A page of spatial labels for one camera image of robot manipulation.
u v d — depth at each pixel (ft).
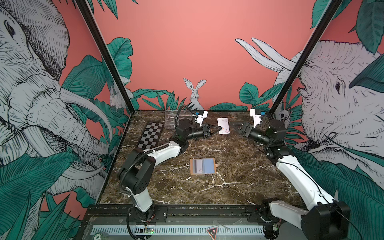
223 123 2.47
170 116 3.88
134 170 1.50
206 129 2.26
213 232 2.25
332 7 2.26
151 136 3.32
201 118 2.45
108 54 2.89
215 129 2.36
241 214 2.45
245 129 2.06
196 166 2.96
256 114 2.17
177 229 2.31
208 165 2.99
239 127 2.11
